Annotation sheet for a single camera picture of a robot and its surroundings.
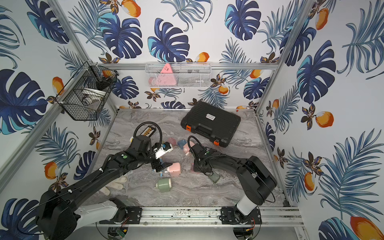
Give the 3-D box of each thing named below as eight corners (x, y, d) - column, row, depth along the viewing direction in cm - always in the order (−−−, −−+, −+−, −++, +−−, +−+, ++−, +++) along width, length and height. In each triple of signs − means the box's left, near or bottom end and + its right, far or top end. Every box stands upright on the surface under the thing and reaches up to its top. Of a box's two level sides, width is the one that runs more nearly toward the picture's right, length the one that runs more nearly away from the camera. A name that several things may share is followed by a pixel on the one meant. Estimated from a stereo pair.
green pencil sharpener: (157, 192, 83) (155, 187, 77) (159, 183, 86) (156, 178, 80) (172, 192, 83) (170, 187, 77) (172, 183, 86) (171, 178, 80)
